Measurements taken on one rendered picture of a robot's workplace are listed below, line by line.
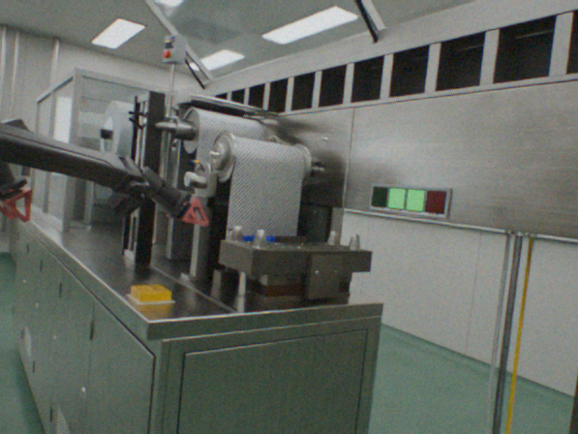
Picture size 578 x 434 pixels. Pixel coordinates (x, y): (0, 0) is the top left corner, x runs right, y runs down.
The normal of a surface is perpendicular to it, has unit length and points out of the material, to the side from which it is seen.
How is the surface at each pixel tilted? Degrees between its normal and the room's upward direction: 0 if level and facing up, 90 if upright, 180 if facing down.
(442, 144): 90
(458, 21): 90
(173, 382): 90
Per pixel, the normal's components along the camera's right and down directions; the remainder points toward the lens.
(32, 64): 0.59, 0.11
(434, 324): -0.80, -0.05
